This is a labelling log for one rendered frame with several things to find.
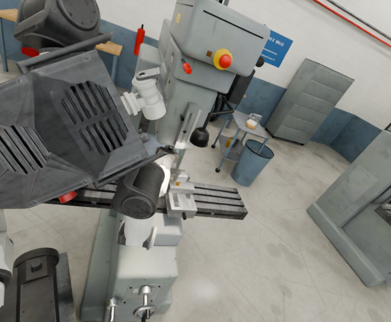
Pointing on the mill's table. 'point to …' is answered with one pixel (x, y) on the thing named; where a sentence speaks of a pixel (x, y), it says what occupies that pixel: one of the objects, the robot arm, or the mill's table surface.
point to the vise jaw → (181, 187)
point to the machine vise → (179, 200)
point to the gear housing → (198, 70)
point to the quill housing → (176, 108)
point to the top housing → (218, 33)
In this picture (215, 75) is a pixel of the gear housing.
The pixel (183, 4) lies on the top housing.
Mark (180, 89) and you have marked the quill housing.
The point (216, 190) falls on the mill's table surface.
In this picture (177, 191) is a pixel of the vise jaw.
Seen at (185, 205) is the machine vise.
